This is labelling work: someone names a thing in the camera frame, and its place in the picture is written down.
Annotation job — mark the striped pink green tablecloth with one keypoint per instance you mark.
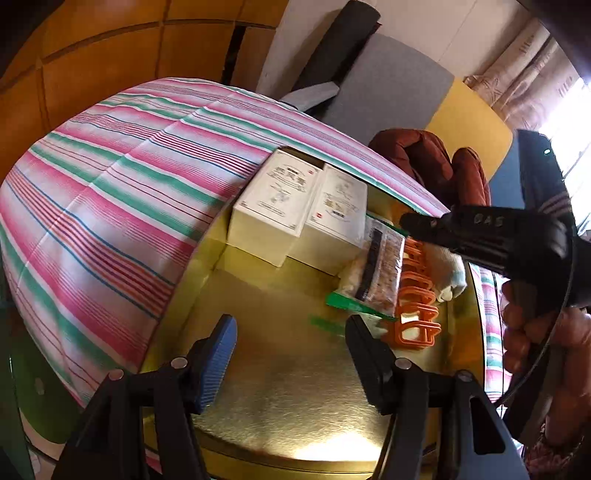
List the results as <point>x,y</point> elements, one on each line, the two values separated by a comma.
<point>92,207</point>

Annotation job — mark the gold metal tin tray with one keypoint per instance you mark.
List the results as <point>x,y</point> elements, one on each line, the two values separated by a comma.
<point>277,346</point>

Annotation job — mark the orange plastic rack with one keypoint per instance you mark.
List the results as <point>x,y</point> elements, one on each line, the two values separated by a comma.
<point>415,300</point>

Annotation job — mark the black rolled mat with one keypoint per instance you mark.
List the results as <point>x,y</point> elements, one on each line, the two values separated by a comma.
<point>341,41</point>

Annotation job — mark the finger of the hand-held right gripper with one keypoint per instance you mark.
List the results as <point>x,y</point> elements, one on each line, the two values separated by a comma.
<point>434,228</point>

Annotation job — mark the beige patterned curtain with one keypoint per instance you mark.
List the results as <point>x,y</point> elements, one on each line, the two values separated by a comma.
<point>517,78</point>

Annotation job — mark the printed cream cardboard box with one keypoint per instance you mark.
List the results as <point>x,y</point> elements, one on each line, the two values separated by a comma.
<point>332,217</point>
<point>272,194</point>

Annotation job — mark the clear snack packet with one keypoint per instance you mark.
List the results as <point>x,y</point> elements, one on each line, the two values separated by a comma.
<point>378,263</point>

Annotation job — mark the wooden wall cabinet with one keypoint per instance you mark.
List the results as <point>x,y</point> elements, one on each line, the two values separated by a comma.
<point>115,60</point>

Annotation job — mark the red patterned garment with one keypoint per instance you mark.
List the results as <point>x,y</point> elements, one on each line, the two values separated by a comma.
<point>554,452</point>

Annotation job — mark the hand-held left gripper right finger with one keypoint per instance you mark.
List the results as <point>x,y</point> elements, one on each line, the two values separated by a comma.
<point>369,364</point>

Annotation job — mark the white cloth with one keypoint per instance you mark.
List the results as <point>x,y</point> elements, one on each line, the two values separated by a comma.
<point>445,272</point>

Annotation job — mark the green plastic stool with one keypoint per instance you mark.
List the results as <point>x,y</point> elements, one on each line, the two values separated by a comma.
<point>32,397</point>

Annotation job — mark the dark red padded jacket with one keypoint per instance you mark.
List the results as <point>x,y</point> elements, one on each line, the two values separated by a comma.
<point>425,157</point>

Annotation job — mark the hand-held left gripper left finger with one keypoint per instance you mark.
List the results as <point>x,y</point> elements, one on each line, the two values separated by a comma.
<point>217,364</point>

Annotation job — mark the window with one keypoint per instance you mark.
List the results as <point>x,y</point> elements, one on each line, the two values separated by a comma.
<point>575,138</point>

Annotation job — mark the grey yellow blue armchair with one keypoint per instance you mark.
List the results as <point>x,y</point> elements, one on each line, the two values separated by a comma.
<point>388,78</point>

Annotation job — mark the person's right hand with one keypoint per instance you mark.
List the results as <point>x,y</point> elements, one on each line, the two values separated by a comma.
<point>521,346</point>

